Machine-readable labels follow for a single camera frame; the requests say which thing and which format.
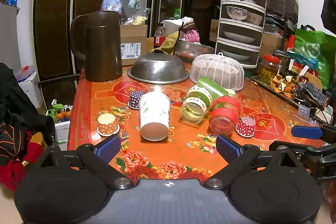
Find cola bottle red label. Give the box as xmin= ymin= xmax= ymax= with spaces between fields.
xmin=153 ymin=23 xmax=167 ymax=49

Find brown thermos jug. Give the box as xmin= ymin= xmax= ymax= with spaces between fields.
xmin=70 ymin=11 xmax=123 ymax=82

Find small bottles cluster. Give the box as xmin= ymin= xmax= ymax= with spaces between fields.
xmin=47 ymin=99 xmax=73 ymax=125

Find red patterned bowl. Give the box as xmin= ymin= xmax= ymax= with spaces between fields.
xmin=247 ymin=12 xmax=264 ymax=25

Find white paper cup green print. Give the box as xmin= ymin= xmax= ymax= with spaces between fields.
xmin=138 ymin=91 xmax=171 ymax=141

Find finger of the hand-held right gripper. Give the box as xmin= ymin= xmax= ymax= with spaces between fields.
xmin=291 ymin=124 xmax=336 ymax=141
xmin=269 ymin=140 xmax=336 ymax=185

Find tray of dried peels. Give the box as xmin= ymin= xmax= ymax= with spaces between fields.
xmin=250 ymin=74 xmax=336 ymax=125

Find white storage box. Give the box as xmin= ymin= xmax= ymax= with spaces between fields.
xmin=53 ymin=120 xmax=71 ymax=151

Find white carton box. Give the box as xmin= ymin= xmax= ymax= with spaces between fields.
xmin=18 ymin=69 xmax=43 ymax=109

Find green lidded glass jar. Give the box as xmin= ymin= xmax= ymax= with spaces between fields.
xmin=180 ymin=76 xmax=229 ymax=125

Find pickle jar red lid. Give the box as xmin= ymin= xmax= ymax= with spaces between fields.
xmin=258 ymin=54 xmax=280 ymax=86

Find purple dotted paper baking cup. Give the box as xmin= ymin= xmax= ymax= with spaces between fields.
xmin=127 ymin=90 xmax=146 ymax=109

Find pink cloth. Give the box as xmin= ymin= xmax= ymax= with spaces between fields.
xmin=183 ymin=29 xmax=200 ymax=43

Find cardboard box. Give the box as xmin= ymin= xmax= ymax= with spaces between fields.
xmin=120 ymin=24 xmax=148 ymax=67

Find yellow green cloth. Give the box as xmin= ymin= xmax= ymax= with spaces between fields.
xmin=152 ymin=29 xmax=185 ymax=57

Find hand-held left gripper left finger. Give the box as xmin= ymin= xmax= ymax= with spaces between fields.
xmin=41 ymin=133 xmax=133 ymax=190

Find orange dotted paper baking cup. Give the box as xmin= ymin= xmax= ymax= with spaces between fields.
xmin=97 ymin=113 xmax=121 ymax=137

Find white plate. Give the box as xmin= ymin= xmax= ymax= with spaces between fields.
xmin=219 ymin=49 xmax=252 ymax=61
xmin=223 ymin=31 xmax=257 ymax=43

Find dark clothing pile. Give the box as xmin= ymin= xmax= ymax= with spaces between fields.
xmin=0 ymin=62 xmax=56 ymax=191

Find green shopping bag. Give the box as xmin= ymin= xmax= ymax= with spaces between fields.
xmin=293 ymin=25 xmax=336 ymax=90

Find white plastic mesh food cover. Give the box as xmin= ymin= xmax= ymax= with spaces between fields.
xmin=190 ymin=53 xmax=245 ymax=91

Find red lidded glass jar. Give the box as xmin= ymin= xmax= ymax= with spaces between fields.
xmin=209 ymin=96 xmax=243 ymax=136

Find metal colander bowl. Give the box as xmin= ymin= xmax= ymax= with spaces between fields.
xmin=127 ymin=53 xmax=190 ymax=84

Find dark hanging jacket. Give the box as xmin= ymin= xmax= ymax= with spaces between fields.
xmin=320 ymin=0 xmax=336 ymax=36

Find red dotted paper baking cup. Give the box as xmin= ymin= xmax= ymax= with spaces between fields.
xmin=235 ymin=115 xmax=257 ymax=138

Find white refrigerator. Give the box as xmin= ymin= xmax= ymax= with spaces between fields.
xmin=0 ymin=2 xmax=21 ymax=73

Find blue patterned bowl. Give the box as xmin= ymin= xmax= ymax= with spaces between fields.
xmin=226 ymin=6 xmax=249 ymax=21

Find metal basin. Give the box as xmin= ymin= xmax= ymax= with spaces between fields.
xmin=174 ymin=39 xmax=216 ymax=63

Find dark knit glove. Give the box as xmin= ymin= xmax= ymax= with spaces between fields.
xmin=297 ymin=82 xmax=330 ymax=107

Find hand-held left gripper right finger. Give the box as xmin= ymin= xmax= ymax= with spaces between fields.
xmin=204 ymin=134 xmax=304 ymax=190

